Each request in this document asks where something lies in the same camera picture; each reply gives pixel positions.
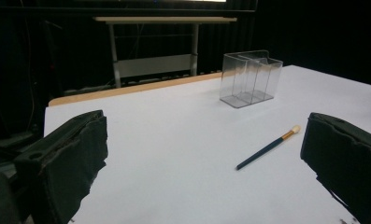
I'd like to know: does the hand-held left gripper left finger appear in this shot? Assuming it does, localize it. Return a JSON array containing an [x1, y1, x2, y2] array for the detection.
[[13, 109, 109, 224]]

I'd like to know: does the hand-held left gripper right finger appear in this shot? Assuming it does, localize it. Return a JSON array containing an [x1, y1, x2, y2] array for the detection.
[[300, 112, 371, 224]]

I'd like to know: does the dark blue makeup brush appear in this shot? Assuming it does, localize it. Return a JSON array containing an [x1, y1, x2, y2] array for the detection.
[[235, 124, 301, 171]]

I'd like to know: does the clear plastic organizer box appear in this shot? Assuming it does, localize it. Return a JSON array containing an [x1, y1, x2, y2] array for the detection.
[[219, 49, 284, 109]]

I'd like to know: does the black curtain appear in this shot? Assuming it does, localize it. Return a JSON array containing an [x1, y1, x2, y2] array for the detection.
[[0, 0, 371, 138]]

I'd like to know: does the white desk with metal legs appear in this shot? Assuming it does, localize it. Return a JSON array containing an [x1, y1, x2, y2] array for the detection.
[[93, 16, 238, 89]]

